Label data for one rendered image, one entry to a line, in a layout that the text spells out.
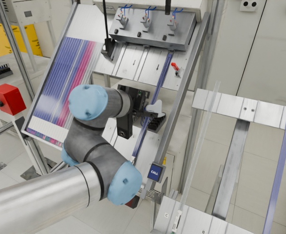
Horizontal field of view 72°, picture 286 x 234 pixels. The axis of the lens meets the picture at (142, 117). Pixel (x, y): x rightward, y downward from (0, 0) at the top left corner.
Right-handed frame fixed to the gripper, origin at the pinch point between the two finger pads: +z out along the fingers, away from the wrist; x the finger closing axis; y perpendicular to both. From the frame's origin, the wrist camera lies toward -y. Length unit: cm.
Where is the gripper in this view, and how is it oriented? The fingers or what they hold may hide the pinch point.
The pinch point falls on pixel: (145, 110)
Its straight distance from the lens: 72.7
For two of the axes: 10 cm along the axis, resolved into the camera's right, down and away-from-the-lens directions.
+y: 2.4, -9.6, -1.4
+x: -8.8, -2.8, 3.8
